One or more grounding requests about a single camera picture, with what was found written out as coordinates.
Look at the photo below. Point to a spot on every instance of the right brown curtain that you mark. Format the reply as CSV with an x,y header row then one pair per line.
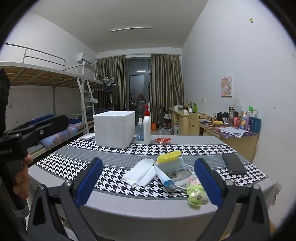
x,y
167,88

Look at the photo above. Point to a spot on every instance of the green pink plush packet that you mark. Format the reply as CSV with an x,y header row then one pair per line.
x,y
197,195

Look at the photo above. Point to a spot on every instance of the printed papers on desk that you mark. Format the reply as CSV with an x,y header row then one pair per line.
x,y
230,132

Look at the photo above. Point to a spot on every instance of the person's left hand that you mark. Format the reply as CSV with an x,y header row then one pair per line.
x,y
22,186

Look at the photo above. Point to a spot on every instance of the ceiling tube light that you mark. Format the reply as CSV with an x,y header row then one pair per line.
x,y
131,29

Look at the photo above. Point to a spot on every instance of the houndstooth table cloth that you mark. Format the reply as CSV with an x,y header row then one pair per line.
x,y
68,161

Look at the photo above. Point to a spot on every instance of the orange bag on floor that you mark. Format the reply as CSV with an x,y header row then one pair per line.
x,y
154,127

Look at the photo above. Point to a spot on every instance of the wooden smiley chair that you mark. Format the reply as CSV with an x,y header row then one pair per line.
x,y
194,124

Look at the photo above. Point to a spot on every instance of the brown curtain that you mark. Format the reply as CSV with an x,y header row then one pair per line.
x,y
167,88
113,69

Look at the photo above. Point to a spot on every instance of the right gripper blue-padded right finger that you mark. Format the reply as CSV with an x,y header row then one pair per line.
x,y
252,222

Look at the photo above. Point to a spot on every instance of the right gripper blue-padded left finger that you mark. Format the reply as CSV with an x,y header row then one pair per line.
x,y
44,221

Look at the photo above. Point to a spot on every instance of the glass balcony door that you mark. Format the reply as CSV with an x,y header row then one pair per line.
x,y
138,76

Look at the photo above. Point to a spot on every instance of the anime girl poster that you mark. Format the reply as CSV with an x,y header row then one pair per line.
x,y
226,89

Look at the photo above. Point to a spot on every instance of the white styrofoam box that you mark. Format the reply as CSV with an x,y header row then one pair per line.
x,y
114,129

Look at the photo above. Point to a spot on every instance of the grey sock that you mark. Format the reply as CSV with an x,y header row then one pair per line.
x,y
180,176

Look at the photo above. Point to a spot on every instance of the yellow bristly sponge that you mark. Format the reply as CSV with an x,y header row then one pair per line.
x,y
168,157

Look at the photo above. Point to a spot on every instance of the white air conditioner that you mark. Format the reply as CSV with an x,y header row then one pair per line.
x,y
81,58

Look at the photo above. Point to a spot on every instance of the left brown curtain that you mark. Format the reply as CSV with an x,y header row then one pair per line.
x,y
113,69

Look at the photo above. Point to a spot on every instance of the white metal bunk bed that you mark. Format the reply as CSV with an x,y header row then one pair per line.
x,y
42,84

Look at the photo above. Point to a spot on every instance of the white lotion pump bottle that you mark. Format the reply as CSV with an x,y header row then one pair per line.
x,y
147,125

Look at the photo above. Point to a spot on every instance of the dark blue bottle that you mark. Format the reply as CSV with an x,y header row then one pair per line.
x,y
254,125

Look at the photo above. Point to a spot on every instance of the blue plaid quilt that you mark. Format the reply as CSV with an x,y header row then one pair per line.
x,y
60,137

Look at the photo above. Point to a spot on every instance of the blue spray bottle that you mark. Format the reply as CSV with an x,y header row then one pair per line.
x,y
140,130

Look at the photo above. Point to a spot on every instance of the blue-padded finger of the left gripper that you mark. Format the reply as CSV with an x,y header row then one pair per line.
x,y
42,129

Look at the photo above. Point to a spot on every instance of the light blue face mask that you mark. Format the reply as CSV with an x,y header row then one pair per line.
x,y
163,169

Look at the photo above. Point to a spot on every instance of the white paper towel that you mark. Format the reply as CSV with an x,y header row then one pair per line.
x,y
141,174

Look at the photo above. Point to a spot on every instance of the light wooden desk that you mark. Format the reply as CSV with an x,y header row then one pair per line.
x,y
246,146

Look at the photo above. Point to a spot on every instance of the red snack packet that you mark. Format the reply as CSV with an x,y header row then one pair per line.
x,y
162,140

